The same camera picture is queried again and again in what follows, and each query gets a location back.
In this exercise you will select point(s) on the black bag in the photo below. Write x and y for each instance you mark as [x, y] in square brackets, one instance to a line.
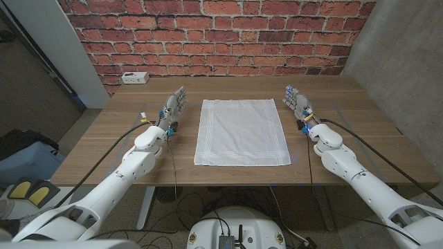
[20, 140]

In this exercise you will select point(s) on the black round fan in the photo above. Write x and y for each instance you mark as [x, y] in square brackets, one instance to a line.
[167, 194]

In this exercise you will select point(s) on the yellow black foot pedal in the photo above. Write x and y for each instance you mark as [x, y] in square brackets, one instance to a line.
[41, 194]
[20, 189]

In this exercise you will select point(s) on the grey table leg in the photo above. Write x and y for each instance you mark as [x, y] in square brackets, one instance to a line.
[325, 211]

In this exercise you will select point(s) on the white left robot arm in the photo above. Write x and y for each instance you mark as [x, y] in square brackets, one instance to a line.
[104, 193]

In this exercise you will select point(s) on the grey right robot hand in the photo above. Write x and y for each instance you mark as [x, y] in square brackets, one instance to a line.
[300, 103]

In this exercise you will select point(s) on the blue storage box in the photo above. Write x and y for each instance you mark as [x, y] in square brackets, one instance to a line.
[27, 166]

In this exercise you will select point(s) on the white table leg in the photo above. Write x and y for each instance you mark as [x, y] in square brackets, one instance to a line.
[145, 207]

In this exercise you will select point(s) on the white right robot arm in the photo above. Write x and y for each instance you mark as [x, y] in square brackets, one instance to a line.
[367, 186]

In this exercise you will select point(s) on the red brick printed backdrop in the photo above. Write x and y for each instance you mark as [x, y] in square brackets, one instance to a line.
[221, 34]

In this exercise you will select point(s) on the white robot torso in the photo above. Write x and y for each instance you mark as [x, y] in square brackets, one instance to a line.
[239, 221]

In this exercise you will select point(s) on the white power strip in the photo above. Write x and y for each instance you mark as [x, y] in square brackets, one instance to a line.
[135, 77]

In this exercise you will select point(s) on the white handkerchief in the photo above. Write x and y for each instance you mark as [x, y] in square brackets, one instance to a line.
[242, 131]

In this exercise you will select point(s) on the grey sneaker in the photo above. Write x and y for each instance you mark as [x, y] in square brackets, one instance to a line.
[5, 209]

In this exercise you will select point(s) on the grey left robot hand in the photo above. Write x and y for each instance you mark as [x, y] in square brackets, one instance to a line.
[171, 110]

